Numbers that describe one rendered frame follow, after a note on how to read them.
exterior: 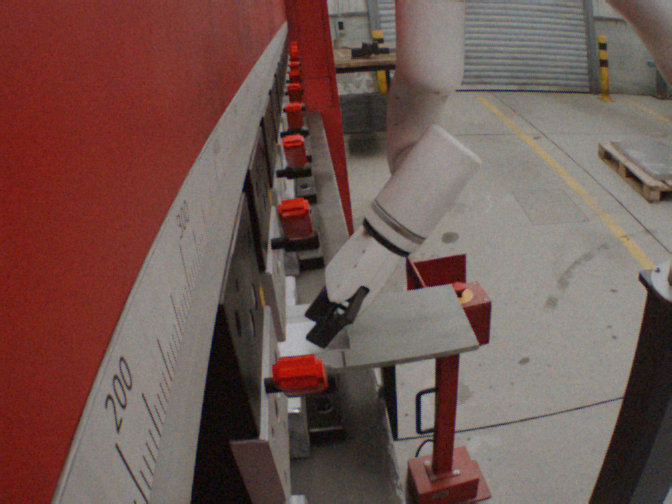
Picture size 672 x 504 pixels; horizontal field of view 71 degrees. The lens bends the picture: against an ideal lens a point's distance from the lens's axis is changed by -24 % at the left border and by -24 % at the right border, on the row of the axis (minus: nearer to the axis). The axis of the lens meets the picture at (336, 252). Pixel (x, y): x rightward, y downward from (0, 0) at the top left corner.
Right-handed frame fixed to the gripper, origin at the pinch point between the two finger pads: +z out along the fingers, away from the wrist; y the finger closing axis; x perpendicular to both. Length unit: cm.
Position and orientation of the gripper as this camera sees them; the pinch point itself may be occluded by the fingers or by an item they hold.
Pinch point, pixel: (320, 322)
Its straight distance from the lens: 84.2
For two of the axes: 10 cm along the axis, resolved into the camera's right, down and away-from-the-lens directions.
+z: -5.7, 7.6, 3.1
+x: 8.2, 4.9, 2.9
